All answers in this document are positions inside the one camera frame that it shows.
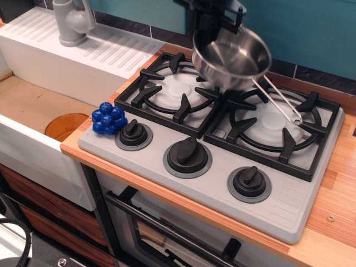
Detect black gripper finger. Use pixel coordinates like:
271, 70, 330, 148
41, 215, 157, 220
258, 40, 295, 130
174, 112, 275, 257
201, 13, 224, 46
188, 7, 201, 38

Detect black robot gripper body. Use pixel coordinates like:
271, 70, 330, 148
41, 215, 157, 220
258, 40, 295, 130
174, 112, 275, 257
174, 0, 247, 33

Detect stainless steel pan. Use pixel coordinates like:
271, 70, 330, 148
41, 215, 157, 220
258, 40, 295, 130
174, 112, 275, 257
192, 27, 303, 125

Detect black left stove knob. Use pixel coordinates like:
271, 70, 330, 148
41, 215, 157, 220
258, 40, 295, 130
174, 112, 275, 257
115, 119, 153, 151

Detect black stove knob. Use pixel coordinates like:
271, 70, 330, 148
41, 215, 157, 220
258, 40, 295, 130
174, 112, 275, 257
115, 119, 153, 151
227, 166, 272, 204
163, 137, 212, 179

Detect blue toy blueberry cluster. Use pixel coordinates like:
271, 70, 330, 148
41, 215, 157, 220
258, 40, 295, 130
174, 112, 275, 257
91, 102, 128, 135

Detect black middle stove knob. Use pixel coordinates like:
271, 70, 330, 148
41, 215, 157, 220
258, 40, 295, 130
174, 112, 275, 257
163, 137, 212, 179

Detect grey toy stove top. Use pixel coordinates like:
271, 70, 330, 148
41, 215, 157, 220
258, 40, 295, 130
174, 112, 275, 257
77, 57, 346, 245

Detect black right stove knob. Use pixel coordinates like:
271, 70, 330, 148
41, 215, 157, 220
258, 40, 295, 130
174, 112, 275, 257
227, 166, 272, 204

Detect black left burner grate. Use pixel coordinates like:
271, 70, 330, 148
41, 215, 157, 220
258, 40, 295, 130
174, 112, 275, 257
115, 52, 226, 139

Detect black burner grate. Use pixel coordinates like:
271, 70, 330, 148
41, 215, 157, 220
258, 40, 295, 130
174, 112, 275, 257
204, 82, 345, 182
115, 52, 226, 139

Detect grey toy faucet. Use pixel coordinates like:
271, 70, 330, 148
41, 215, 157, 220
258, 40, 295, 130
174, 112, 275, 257
52, 0, 96, 47

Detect black right burner grate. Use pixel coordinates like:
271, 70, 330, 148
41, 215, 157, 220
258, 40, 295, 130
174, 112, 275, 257
204, 82, 345, 182

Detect white toy sink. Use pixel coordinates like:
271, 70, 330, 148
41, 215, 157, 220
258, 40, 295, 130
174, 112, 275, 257
1, 7, 163, 211

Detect wooden drawer fronts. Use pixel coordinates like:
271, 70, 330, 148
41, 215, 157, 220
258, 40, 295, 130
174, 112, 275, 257
1, 165, 118, 266

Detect oven door with handle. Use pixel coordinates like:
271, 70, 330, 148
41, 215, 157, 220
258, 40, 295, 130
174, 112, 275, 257
104, 186, 293, 266

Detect black braided cable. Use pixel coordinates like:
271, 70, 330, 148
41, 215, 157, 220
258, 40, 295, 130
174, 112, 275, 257
0, 218, 33, 267

